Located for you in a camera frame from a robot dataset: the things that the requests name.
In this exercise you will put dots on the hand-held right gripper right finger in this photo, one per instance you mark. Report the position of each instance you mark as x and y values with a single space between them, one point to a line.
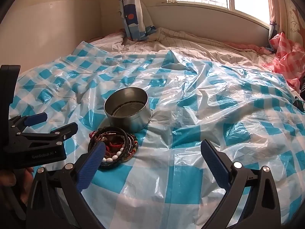
215 167

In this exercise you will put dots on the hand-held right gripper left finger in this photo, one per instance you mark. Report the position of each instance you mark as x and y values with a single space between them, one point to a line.
91 169

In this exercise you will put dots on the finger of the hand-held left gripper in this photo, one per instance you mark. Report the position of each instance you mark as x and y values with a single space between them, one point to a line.
35 119
64 130

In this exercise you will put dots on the round metal tin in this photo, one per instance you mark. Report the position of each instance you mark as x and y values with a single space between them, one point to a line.
128 112

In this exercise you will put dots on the person's left hand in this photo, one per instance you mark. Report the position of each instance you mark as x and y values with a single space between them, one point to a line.
16 181

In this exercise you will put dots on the blue checkered plastic sheet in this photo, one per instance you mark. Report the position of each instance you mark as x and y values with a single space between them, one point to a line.
166 114

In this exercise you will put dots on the white striped bedsheet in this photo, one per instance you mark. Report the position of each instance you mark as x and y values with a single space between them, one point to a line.
197 44

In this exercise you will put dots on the pink checkered plastic sheet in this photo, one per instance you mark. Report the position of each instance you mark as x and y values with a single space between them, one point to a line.
287 57

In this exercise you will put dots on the blue white pillow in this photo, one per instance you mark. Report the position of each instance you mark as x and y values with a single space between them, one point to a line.
132 12

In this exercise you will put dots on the beige curtain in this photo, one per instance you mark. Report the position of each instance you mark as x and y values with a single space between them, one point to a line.
276 12

